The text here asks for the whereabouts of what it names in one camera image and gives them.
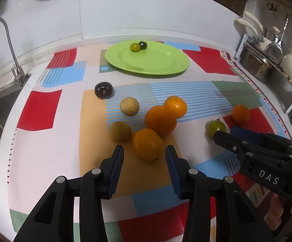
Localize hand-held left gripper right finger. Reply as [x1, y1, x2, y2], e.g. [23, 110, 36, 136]
[165, 145, 277, 242]

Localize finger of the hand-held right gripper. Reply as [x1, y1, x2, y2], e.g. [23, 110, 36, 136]
[230, 126, 292, 147]
[213, 130, 292, 162]

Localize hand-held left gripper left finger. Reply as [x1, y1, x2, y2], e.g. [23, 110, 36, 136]
[14, 145, 124, 242]

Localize green tomato with stem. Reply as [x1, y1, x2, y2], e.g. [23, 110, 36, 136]
[206, 119, 226, 137]

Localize small orange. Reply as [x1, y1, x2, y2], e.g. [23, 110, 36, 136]
[231, 105, 250, 126]

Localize beige round fruit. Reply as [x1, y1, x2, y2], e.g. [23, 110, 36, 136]
[120, 97, 140, 117]
[108, 121, 132, 142]

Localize large orange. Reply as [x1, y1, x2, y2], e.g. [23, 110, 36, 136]
[145, 105, 178, 137]

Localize dark purple plum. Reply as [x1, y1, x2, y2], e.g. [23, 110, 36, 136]
[94, 81, 114, 99]

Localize green plate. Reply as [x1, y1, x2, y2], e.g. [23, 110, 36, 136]
[105, 40, 190, 75]

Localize person's right hand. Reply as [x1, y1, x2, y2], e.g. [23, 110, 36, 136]
[264, 195, 292, 231]

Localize colourful patterned table mat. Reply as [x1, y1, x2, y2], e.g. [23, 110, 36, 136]
[6, 40, 292, 242]

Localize steel cooking pot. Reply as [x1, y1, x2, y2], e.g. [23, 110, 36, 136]
[240, 44, 275, 79]

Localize metal dish rack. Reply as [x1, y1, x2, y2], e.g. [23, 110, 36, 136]
[235, 34, 292, 114]

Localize metal spatula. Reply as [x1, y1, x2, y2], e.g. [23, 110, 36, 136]
[264, 13, 291, 65]

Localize black scissors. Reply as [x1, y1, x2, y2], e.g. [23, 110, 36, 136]
[267, 2, 278, 20]

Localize steel kitchen faucet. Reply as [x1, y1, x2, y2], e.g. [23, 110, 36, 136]
[0, 18, 32, 102]

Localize white utensil handle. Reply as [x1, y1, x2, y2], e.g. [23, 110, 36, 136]
[234, 11, 264, 39]

